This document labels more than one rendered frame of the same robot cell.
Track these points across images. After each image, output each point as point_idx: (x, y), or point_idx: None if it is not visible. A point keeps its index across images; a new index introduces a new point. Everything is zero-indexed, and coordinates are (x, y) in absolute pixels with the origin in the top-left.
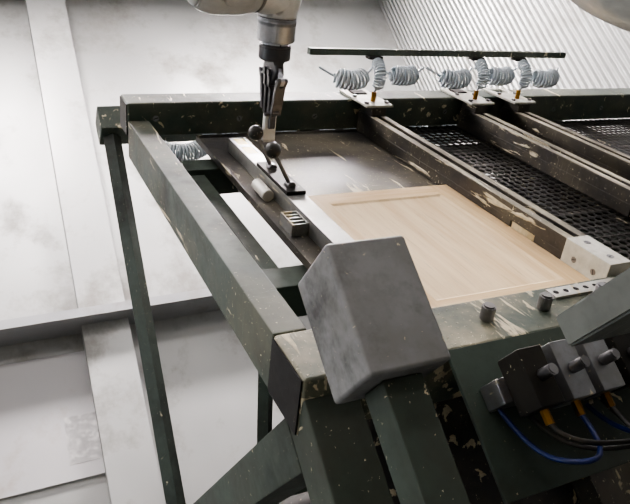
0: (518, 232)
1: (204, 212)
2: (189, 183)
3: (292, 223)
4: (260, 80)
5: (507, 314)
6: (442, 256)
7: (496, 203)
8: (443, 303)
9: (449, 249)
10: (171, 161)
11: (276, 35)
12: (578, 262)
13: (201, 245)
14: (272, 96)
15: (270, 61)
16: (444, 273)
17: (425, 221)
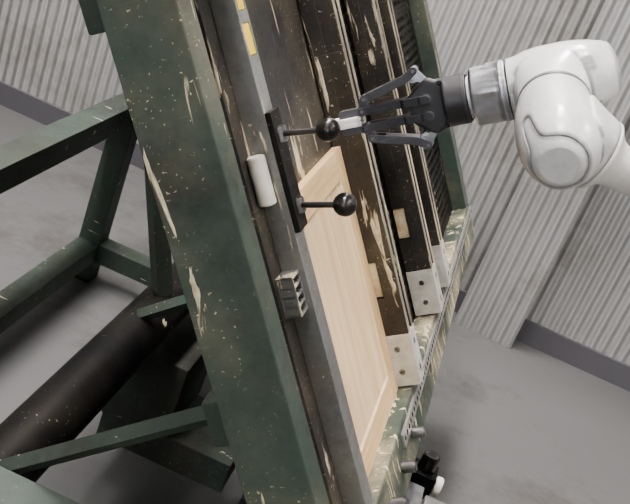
0: (371, 279)
1: (274, 326)
2: (248, 218)
3: (301, 312)
4: (398, 82)
5: (395, 488)
6: (353, 352)
7: (376, 234)
8: (362, 458)
9: (353, 333)
10: (220, 118)
11: (491, 123)
12: (398, 355)
13: (260, 388)
14: (398, 136)
15: (448, 123)
16: (356, 391)
17: (340, 262)
